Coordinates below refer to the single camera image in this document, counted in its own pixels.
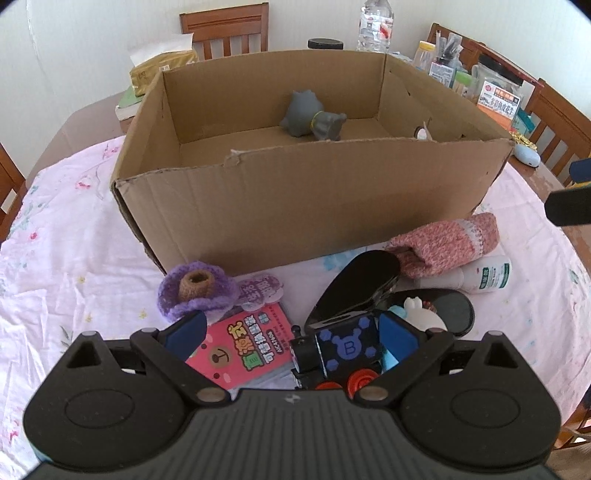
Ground wooden chair back centre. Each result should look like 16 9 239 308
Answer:
179 2 270 60

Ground gold ornament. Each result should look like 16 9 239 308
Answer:
510 131 537 151

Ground purple charm keychain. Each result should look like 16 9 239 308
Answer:
235 272 283 312

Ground yellow tissue box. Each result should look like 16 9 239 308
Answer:
129 34 198 97

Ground black blue toy cube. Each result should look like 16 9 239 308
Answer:
290 312 384 397

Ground pink floral tablecloth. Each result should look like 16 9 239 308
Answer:
1 139 590 479

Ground pink knitted sock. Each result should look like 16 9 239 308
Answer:
385 213 500 279

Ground black lid glass jar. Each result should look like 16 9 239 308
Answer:
308 37 344 50

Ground green lid small bottle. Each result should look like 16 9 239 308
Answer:
453 70 473 98

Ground white green tube bottle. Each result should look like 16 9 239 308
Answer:
414 255 512 293

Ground blue white squishy toy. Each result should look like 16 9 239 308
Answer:
378 297 448 372

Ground wooden chair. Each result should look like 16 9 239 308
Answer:
526 79 590 186
0 146 27 241
427 22 546 93
179 2 270 60

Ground teal snack packet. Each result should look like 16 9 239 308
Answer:
512 108 536 137

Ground pen holder cup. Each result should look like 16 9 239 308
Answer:
429 31 464 88

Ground wooden chair left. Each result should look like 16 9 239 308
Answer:
0 146 27 241

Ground wooden chair far right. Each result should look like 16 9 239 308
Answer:
427 22 546 93

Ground pink card pack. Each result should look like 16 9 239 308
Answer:
186 303 293 390

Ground grey rubber toy figure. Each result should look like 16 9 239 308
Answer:
280 90 348 141

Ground purple crochet flower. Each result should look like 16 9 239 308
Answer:
157 261 239 322

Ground green white book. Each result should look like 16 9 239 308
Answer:
115 86 144 121

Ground black glasses case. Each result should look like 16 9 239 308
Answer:
304 250 475 338

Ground large cardboard box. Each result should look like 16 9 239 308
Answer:
111 50 513 276

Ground clear plastic water bottle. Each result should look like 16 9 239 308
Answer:
356 0 394 53

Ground yellow lid bottle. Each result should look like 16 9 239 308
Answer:
412 41 437 72

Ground light blue oval gadget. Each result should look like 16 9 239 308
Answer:
513 144 542 168

